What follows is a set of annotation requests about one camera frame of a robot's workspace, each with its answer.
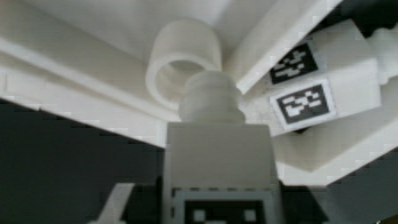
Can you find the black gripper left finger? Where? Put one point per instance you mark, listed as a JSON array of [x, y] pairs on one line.
[[129, 206]]

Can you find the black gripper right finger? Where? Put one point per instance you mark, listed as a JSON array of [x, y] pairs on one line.
[[300, 206]]

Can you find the white table leg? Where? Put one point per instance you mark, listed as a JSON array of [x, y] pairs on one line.
[[323, 82], [220, 184]]

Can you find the white square tabletop panel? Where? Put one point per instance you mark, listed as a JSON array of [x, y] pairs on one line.
[[74, 52]]

